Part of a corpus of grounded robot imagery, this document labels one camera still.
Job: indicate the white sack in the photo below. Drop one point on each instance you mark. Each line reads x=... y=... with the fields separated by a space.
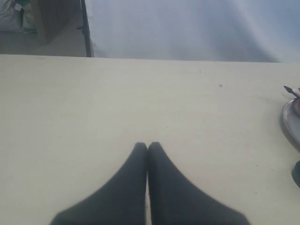
x=10 y=16

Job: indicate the black backdrop stand pole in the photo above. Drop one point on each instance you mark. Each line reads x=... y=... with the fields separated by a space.
x=85 y=29

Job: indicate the round steel plate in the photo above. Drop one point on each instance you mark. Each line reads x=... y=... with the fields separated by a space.
x=290 y=122

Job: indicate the red flag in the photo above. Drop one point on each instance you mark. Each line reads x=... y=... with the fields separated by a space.
x=294 y=91

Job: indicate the brown cardboard box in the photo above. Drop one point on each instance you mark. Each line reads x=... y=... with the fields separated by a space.
x=51 y=16

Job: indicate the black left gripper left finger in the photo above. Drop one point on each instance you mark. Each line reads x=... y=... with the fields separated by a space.
x=120 y=201

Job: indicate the black round flag base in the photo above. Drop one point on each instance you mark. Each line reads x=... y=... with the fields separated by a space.
x=296 y=174

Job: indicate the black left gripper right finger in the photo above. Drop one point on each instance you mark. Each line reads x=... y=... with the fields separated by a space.
x=174 y=200

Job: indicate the white backdrop cloth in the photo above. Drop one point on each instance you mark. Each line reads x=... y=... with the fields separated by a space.
x=210 y=30

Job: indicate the green printed white bag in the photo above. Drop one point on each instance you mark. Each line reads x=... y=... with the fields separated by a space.
x=28 y=23

